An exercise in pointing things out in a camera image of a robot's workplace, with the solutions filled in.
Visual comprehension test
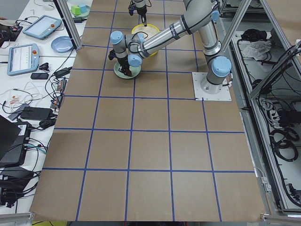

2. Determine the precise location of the blue foam block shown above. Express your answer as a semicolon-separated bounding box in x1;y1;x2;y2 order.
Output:
78;4;87;14

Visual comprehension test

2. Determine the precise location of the green bowl with blocks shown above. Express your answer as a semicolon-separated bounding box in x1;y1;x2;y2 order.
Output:
71;4;90;18

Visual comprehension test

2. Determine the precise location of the green foam block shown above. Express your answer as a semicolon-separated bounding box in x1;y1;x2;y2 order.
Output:
71;5;81;16

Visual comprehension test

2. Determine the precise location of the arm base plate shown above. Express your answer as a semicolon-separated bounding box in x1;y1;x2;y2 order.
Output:
192;72;231;102

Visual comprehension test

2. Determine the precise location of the black laptop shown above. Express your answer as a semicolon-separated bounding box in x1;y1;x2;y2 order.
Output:
0;116;32;168

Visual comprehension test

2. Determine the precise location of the blue plate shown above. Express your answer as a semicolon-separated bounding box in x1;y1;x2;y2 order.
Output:
51;36;73;53

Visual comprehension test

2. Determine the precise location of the near teach pendant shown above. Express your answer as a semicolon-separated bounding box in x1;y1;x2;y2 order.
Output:
7;43;40;76

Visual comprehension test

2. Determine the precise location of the black power adapter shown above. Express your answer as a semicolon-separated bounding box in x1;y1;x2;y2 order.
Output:
54;67;72;79

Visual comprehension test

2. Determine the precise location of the far teach pendant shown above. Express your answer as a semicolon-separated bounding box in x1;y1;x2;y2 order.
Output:
23;15;62;40

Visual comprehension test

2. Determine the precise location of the brown bun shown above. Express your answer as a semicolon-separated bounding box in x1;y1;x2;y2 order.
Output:
123;69;131;76

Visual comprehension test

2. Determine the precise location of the aluminium frame post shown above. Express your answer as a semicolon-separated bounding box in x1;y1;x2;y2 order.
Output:
53;0;82;51

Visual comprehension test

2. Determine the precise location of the black power brick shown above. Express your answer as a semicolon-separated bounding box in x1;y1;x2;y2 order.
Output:
20;107;53;121

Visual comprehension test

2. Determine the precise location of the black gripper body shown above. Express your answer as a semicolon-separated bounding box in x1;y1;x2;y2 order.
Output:
118;57;129;70
138;8;147;16

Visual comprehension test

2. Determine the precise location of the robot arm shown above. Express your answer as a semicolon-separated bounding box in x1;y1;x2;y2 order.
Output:
109;0;231;86
128;0;152;27

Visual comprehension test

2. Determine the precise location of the teach pendant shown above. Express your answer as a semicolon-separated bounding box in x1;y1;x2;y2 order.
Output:
23;15;62;40
7;43;40;76

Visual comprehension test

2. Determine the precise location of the light green plate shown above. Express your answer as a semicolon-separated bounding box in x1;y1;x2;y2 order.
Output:
114;63;141;79

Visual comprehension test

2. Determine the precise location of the white crumpled cloth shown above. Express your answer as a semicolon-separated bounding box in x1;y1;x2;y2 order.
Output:
242;40;272;61

